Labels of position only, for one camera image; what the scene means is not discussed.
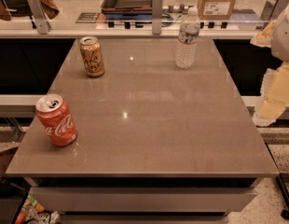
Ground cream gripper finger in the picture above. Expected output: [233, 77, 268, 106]
[253, 97, 285, 127]
[250, 21, 276, 48]

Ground clear plastic water bottle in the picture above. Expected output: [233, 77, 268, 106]
[175, 7, 200, 69]

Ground left metal glass clamp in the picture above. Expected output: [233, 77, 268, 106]
[27, 0, 51, 35]

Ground right metal glass clamp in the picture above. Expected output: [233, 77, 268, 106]
[260, 0, 289, 27]

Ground middle metal glass clamp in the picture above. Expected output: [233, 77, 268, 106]
[152, 0, 163, 35]

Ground orange LaCroix can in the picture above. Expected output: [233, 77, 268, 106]
[79, 36, 105, 77]

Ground red Coca-Cola can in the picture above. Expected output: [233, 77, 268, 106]
[35, 93, 78, 147]

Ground metal glass clamp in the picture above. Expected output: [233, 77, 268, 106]
[260, 0, 289, 27]
[152, 0, 163, 35]
[27, 0, 51, 35]

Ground cardboard box with label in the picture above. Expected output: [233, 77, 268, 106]
[198, 0, 236, 20]

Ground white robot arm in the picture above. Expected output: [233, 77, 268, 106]
[250, 4, 289, 127]

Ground bin with snack wrappers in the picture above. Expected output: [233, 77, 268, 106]
[12, 195, 61, 224]

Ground grey table drawer front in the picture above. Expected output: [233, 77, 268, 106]
[31, 187, 256, 213]

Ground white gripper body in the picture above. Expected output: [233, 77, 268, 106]
[261, 62, 289, 107]

